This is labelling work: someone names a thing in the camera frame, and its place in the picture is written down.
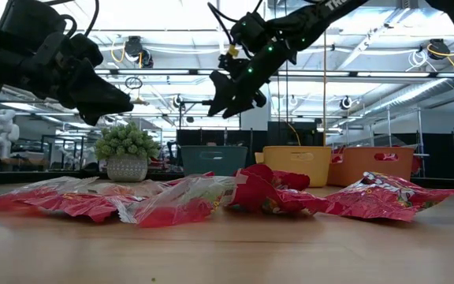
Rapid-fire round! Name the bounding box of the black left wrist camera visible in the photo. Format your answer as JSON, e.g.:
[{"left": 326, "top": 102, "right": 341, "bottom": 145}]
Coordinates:
[{"left": 0, "top": 0, "right": 67, "bottom": 44}]

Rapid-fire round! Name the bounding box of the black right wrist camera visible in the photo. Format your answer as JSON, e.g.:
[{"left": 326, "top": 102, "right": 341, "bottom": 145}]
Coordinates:
[{"left": 229, "top": 11, "right": 270, "bottom": 54}]

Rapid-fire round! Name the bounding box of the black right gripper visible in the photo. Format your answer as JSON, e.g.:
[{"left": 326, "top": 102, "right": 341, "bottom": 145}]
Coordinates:
[{"left": 207, "top": 37, "right": 298, "bottom": 119}]

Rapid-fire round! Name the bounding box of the red wrapped gummy fish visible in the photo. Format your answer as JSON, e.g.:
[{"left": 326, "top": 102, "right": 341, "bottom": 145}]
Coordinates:
[{"left": 116, "top": 175, "right": 236, "bottom": 229}]

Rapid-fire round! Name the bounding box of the yellow plastic bin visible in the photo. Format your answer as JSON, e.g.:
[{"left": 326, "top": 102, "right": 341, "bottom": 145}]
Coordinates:
[{"left": 255, "top": 145, "right": 333, "bottom": 189}]

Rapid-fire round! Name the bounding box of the potted green succulent plant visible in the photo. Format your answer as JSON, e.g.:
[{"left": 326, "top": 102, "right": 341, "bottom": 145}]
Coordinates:
[{"left": 94, "top": 121, "right": 161, "bottom": 183}]

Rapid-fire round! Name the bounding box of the black metal frame stand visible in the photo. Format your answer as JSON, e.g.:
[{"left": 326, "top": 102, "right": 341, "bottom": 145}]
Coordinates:
[{"left": 178, "top": 99, "right": 212, "bottom": 131}]

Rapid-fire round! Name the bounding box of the white building column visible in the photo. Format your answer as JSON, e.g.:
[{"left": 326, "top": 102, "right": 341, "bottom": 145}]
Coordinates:
[{"left": 241, "top": 106, "right": 271, "bottom": 131}]

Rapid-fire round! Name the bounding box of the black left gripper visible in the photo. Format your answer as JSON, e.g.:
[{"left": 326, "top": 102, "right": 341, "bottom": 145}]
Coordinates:
[{"left": 0, "top": 33, "right": 134, "bottom": 127}]

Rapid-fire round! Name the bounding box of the teal plastic bin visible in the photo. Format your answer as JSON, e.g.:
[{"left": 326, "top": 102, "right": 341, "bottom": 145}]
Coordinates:
[{"left": 180, "top": 144, "right": 249, "bottom": 178}]

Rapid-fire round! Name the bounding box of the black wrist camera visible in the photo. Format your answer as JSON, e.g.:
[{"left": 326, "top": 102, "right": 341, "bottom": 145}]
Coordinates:
[
  {"left": 0, "top": 0, "right": 67, "bottom": 44},
  {"left": 229, "top": 11, "right": 270, "bottom": 54}
]

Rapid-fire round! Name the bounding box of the orange plastic bin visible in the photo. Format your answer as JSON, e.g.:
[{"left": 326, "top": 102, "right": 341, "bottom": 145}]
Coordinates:
[{"left": 326, "top": 146, "right": 416, "bottom": 187}]

